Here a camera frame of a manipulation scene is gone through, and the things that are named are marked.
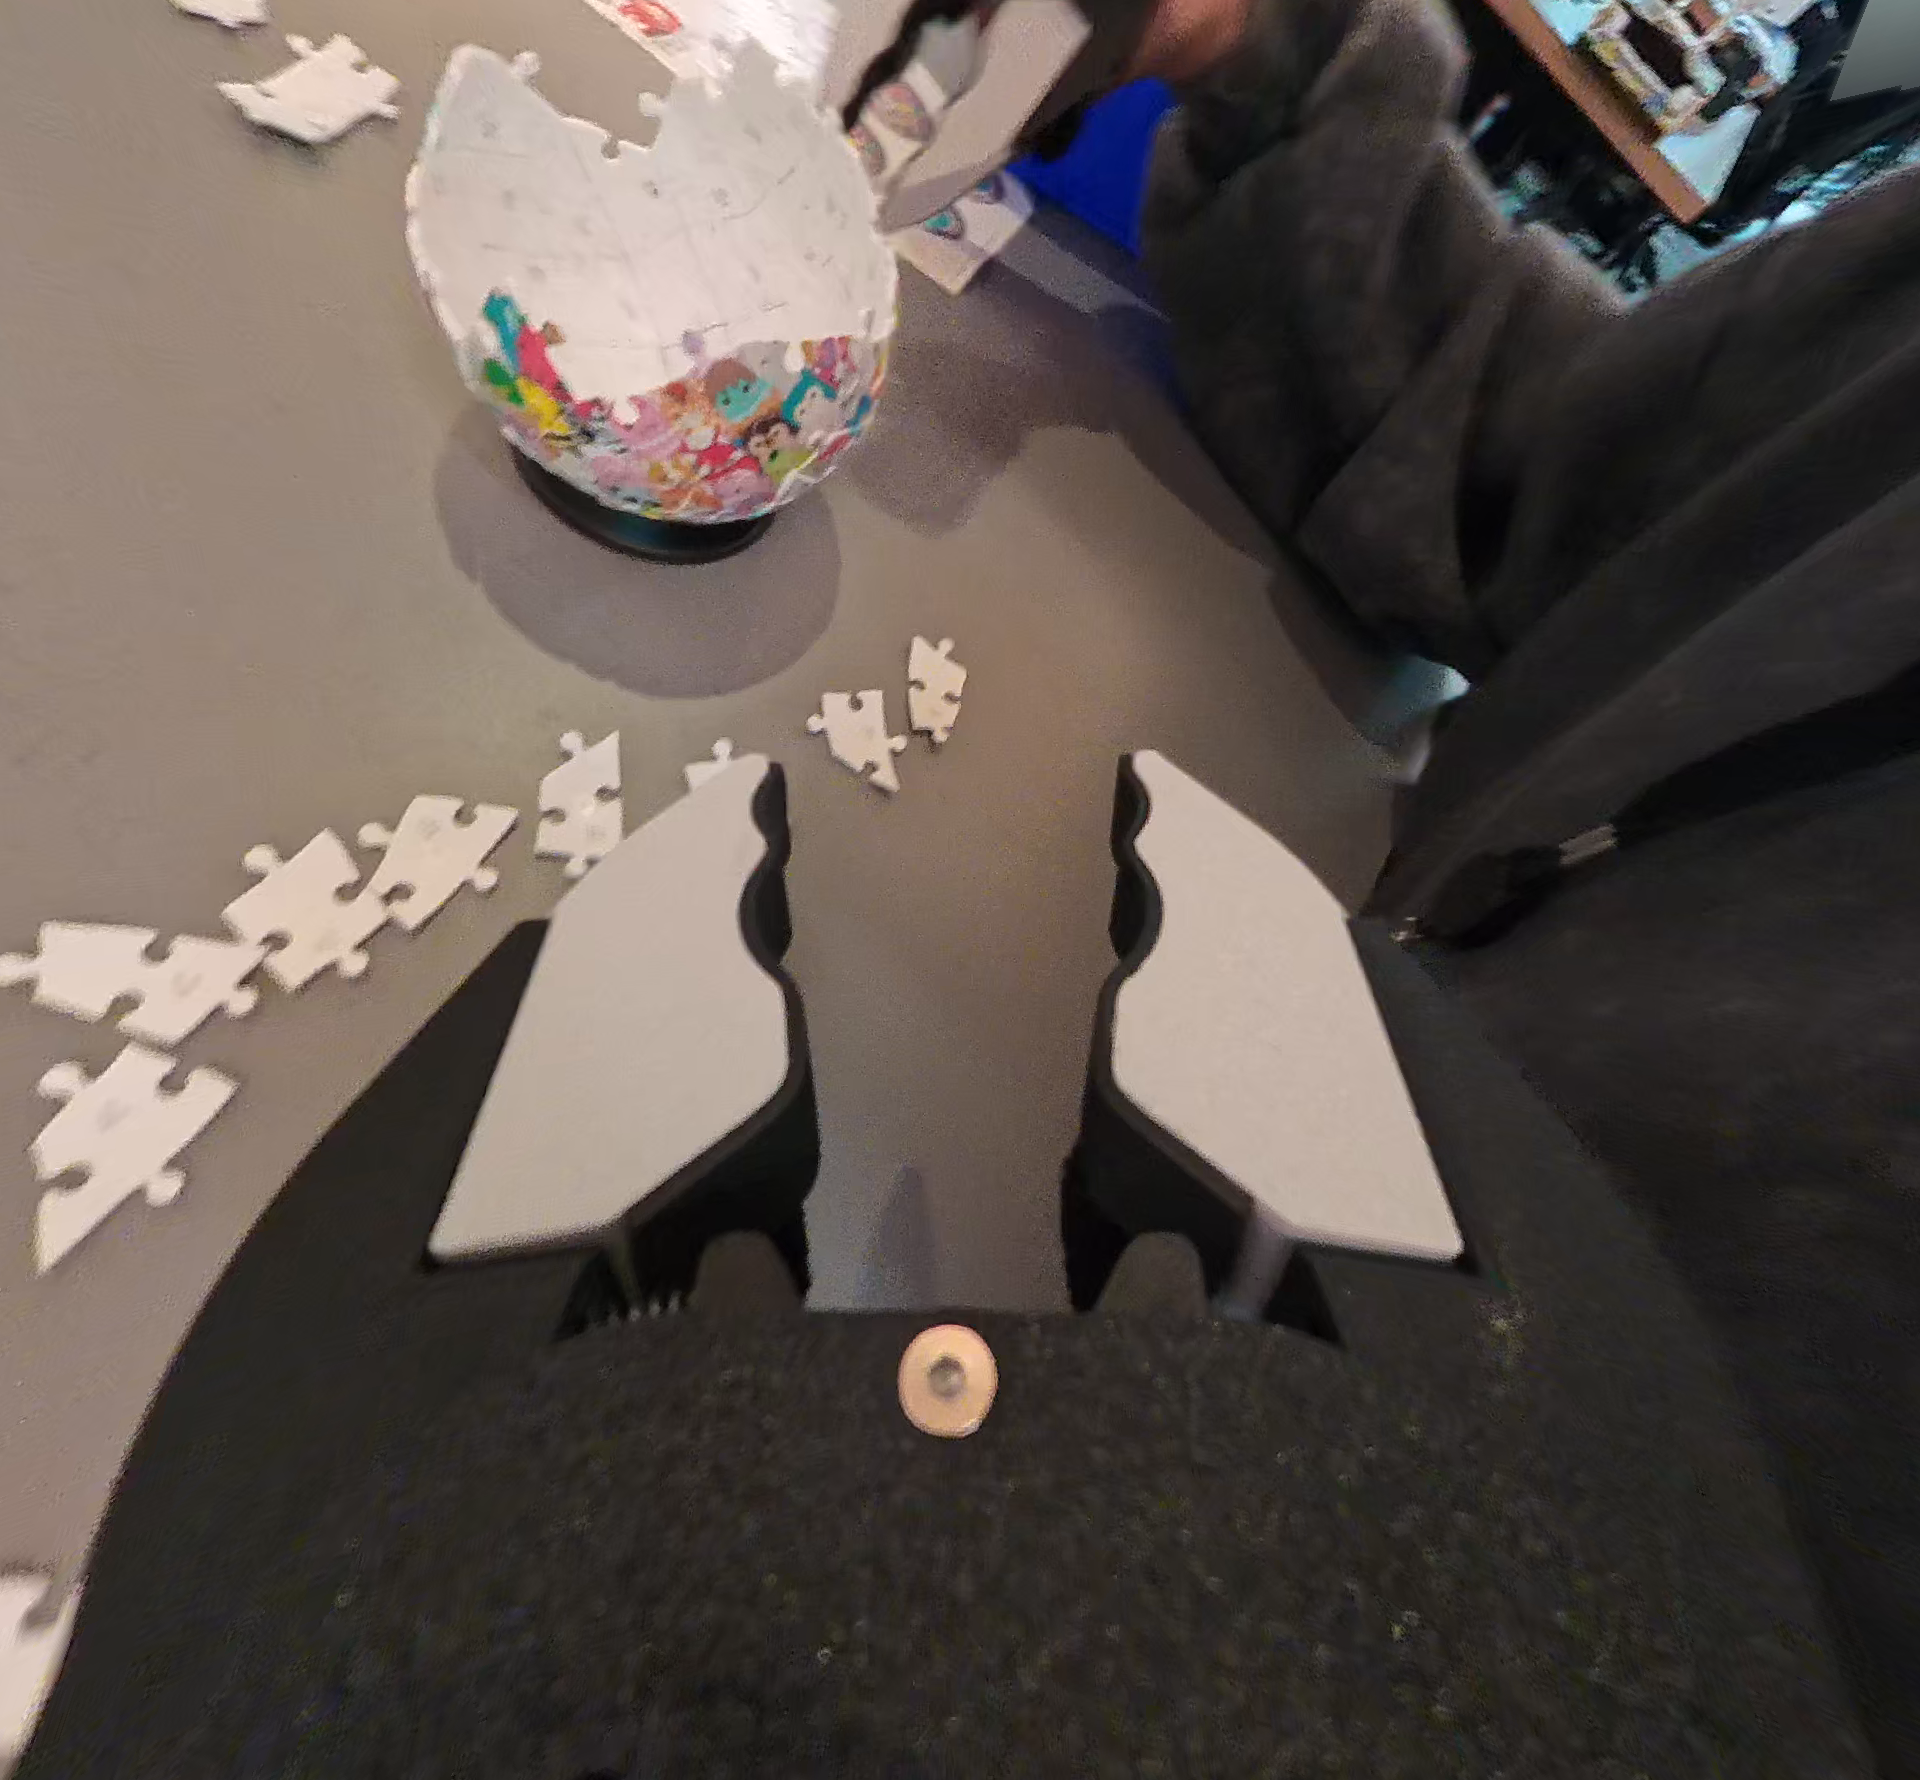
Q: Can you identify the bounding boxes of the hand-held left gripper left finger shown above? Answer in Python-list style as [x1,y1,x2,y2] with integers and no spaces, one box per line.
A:
[429,756,820,1317]

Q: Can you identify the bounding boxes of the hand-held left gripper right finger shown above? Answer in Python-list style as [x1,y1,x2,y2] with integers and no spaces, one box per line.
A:
[1062,751,1470,1331]

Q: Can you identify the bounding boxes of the colourful puzzle ball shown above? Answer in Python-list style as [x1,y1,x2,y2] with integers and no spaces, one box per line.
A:
[407,33,901,525]

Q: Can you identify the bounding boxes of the row of white puzzle pieces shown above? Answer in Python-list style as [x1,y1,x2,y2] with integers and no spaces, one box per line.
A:
[0,635,971,1277]

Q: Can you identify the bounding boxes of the black ball stand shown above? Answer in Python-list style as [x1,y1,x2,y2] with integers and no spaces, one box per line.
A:
[502,431,788,567]

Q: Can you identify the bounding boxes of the two joined white puzzle pieces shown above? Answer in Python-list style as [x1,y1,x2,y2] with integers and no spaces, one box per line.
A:
[217,33,403,150]

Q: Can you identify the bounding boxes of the person's right hand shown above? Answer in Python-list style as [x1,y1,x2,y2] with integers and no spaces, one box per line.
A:
[1117,0,1277,108]

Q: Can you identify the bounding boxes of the wooden desk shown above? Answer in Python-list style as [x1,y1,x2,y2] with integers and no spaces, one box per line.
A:
[1390,0,1920,222]

